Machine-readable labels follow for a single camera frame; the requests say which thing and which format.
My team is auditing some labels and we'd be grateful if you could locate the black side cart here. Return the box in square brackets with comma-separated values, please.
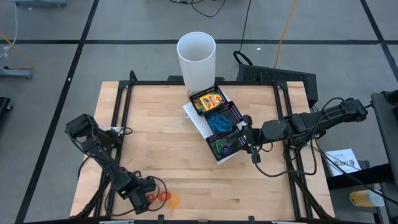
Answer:
[326, 89, 398, 224]

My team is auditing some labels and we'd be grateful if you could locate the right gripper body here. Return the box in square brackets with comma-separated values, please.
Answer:
[242, 114, 266, 164]

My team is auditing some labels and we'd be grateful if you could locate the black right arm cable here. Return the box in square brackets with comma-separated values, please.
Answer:
[253, 136, 318, 179]

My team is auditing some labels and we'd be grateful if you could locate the yellow spiral coil keychain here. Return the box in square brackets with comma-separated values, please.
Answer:
[167, 195, 181, 210]

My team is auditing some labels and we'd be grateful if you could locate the white perforated shelf riser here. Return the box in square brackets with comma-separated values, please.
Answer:
[182, 93, 249, 166]

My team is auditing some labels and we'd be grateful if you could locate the white cylinder bin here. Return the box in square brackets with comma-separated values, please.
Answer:
[176, 30, 217, 94]

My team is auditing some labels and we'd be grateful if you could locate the blue rubber band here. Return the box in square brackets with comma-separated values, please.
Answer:
[208, 119, 231, 134]
[216, 113, 234, 130]
[213, 114, 234, 134]
[206, 112, 224, 131]

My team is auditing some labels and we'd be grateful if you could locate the black floor cable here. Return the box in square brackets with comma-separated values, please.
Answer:
[233, 0, 253, 65]

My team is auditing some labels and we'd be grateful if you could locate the white printed paper sheet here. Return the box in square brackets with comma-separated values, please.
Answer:
[324, 148, 363, 177]

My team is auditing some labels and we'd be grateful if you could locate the yellow bottle white cap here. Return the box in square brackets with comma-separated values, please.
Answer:
[348, 189, 386, 208]

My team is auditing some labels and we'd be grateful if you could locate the yellow hanging cable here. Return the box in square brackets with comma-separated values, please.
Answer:
[273, 0, 299, 68]

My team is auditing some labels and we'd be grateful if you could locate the purple spiral coil keychain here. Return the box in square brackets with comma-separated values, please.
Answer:
[220, 142, 233, 156]

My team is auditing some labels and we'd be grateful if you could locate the Crayola crayon box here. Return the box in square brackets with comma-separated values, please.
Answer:
[193, 91, 227, 113]

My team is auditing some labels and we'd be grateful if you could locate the black slotted plastic basket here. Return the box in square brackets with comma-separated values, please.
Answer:
[205, 126, 249, 162]
[203, 101, 244, 138]
[188, 85, 228, 116]

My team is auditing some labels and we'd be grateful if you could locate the grey stand foot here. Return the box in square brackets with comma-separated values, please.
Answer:
[0, 67, 34, 80]

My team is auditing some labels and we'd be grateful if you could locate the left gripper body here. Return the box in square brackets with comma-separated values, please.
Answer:
[119, 175, 157, 215]

